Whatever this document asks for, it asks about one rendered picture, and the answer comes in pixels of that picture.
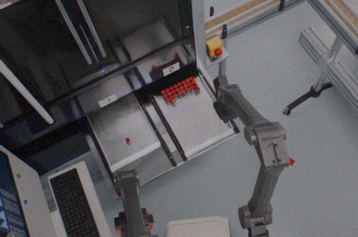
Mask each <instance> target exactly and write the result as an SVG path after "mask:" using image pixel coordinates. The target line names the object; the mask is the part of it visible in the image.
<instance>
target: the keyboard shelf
mask: <svg viewBox="0 0 358 237"><path fill-rule="evenodd" d="M74 168H76V169H77V172H78V174H79V177H80V180H81V182H82V185H83V188H84V191H85V193H86V196H87V199H88V202H89V205H90V208H91V211H92V213H93V217H94V219H95V222H96V225H97V228H98V231H99V233H100V236H101V237H112V233H111V231H110V228H109V225H108V223H107V220H106V217H105V214H104V212H103V209H102V206H101V203H100V200H99V198H98V195H97V192H96V190H95V187H94V185H93V182H92V180H91V176H90V174H89V171H88V168H87V166H86V163H85V162H80V163H78V164H75V165H73V166H71V167H69V168H66V169H64V170H62V171H60V172H56V173H54V174H52V175H49V176H48V182H49V186H50V189H51V192H52V195H53V198H54V202H55V205H56V208H57V210H56V211H54V212H51V213H50V215H51V219H52V221H53V224H54V228H55V231H56V235H57V237H67V233H66V231H65V228H64V224H63V221H62V218H61V215H60V212H59V209H58V205H57V202H56V199H55V196H54V192H53V189H52V187H51V183H50V180H49V179H51V178H53V177H55V176H57V175H59V174H63V173H65V172H67V171H69V170H72V169H74Z"/></svg>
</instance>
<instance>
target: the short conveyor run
mask: <svg viewBox="0 0 358 237"><path fill-rule="evenodd" d="M303 2H305V0H245V1H243V2H241V3H239V4H237V5H235V6H233V7H230V8H228V9H226V10H224V11H222V12H220V13H218V14H216V15H215V14H214V7H213V6H210V11H209V18H207V19H205V38H207V37H209V36H211V35H213V34H217V36H218V38H220V40H221V42H225V41H227V40H229V39H231V38H233V37H235V36H237V35H239V34H241V33H243V32H245V31H247V30H249V29H251V28H253V27H255V26H257V25H259V24H261V23H263V22H265V21H267V20H269V19H271V18H273V17H275V16H277V15H279V14H281V13H283V12H285V11H287V10H289V9H291V8H293V7H295V6H297V5H299V4H301V3H303Z"/></svg>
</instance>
